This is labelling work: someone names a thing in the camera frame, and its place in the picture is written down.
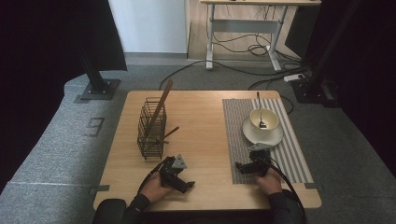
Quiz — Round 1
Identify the grey tape floor mark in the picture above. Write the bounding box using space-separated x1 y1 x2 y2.
83 117 106 138

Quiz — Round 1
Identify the white saucer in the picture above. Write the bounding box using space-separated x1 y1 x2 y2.
242 116 284 147

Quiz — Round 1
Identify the black curtain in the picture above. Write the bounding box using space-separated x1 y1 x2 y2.
0 0 128 194
284 0 396 178

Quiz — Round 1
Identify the left hand-held gripper cable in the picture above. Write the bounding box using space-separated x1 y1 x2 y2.
136 158 170 195

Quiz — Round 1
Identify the black metal stand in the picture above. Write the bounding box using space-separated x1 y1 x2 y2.
290 0 362 108
78 43 121 101

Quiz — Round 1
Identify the black chair armrest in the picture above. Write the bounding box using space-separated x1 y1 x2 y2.
92 199 127 224

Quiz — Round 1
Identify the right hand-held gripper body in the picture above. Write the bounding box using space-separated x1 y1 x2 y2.
247 142 273 177

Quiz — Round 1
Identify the white desk with metal legs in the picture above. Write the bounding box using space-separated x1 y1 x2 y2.
199 0 322 72

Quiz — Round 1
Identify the grey tape strip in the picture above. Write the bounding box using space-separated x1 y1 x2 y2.
89 184 111 196
304 182 325 191

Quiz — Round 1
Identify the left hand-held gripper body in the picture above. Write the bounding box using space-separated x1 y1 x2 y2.
158 154 189 189

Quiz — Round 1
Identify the bundle of black cables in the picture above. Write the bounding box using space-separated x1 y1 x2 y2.
213 4 283 58

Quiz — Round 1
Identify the grey striped placemat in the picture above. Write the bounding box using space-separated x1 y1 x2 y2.
221 98 316 185

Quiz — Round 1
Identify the black wire basket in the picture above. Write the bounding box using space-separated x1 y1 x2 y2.
136 96 168 161

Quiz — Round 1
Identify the flat wooden spatula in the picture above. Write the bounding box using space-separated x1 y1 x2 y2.
145 78 175 138

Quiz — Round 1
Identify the person's left hand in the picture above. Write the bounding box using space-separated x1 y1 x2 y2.
140 172 176 204

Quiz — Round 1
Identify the long black floor cable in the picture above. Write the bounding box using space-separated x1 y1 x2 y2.
158 59 312 91

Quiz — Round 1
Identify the person's right hand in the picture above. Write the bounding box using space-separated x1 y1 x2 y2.
255 167 283 196

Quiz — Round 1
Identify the white power strip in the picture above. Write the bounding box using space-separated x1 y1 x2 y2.
283 73 306 83

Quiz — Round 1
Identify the black spoon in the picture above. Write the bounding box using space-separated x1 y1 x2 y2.
256 91 268 130

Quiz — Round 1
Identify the cream bowl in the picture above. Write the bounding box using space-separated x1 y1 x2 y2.
249 107 279 135

